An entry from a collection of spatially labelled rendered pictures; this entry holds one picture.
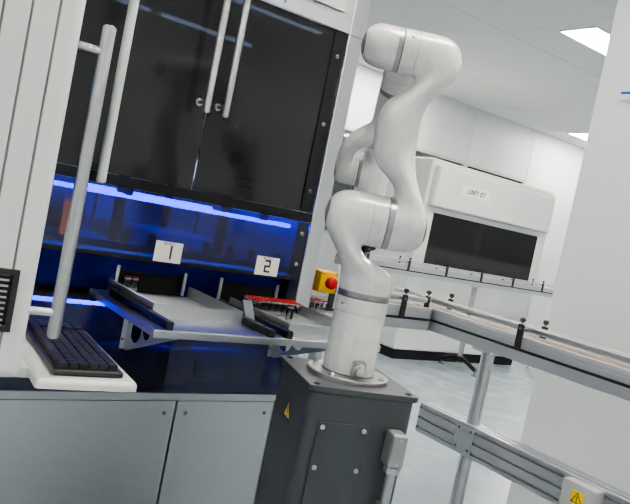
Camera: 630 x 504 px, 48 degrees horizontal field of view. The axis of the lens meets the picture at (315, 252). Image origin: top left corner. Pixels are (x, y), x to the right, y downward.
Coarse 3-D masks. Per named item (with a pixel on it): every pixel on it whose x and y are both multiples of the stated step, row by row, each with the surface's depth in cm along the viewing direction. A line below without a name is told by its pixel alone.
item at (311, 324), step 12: (264, 312) 199; (300, 312) 230; (312, 312) 224; (288, 324) 189; (300, 324) 191; (312, 324) 216; (324, 324) 218; (300, 336) 191; (312, 336) 193; (324, 336) 196
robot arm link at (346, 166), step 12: (384, 96) 181; (372, 120) 189; (360, 132) 190; (372, 132) 188; (348, 144) 191; (360, 144) 189; (348, 156) 192; (336, 168) 197; (348, 168) 195; (336, 180) 199; (348, 180) 197
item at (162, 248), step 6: (156, 240) 203; (156, 246) 203; (162, 246) 204; (168, 246) 205; (174, 246) 206; (180, 246) 207; (156, 252) 203; (162, 252) 204; (168, 252) 205; (174, 252) 206; (180, 252) 207; (156, 258) 204; (162, 258) 205; (168, 258) 206; (174, 258) 207; (180, 258) 208
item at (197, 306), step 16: (128, 288) 192; (192, 288) 218; (144, 304) 182; (160, 304) 178; (176, 304) 202; (192, 304) 208; (208, 304) 208; (224, 304) 201; (208, 320) 187; (224, 320) 190; (240, 320) 192
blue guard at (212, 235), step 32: (64, 192) 186; (96, 192) 191; (128, 192) 196; (64, 224) 188; (96, 224) 192; (128, 224) 197; (160, 224) 203; (192, 224) 208; (224, 224) 214; (256, 224) 221; (288, 224) 228; (192, 256) 210; (224, 256) 216; (256, 256) 223; (288, 256) 230
